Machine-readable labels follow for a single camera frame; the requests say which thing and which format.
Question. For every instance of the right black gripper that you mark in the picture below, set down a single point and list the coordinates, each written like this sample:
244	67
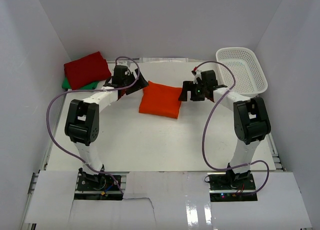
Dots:
189	86

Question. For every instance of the white perforated plastic basket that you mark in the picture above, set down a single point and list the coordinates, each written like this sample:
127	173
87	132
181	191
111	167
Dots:
241	68

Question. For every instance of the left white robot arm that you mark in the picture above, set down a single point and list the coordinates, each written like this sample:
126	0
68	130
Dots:
83	117

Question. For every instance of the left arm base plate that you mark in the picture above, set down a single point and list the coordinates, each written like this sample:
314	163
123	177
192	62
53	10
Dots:
98	187

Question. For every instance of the orange t shirt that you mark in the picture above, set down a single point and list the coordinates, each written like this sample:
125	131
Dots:
161	100

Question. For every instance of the paper strip at back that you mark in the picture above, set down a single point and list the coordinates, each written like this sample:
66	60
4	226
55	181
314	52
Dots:
160	60

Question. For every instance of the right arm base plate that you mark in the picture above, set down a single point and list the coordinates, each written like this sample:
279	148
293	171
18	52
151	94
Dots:
222	190

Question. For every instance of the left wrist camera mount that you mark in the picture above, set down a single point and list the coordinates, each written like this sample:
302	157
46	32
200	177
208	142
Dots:
126	63

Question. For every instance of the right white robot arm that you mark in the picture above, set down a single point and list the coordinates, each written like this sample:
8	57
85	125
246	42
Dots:
250	119

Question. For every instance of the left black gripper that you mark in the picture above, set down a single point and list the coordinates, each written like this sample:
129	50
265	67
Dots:
139	84

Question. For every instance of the red folded t shirt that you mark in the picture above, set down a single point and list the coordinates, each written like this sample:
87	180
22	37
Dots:
86	70

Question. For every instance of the white paper sheet front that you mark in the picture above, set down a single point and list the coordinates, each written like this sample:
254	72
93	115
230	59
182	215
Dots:
166	201

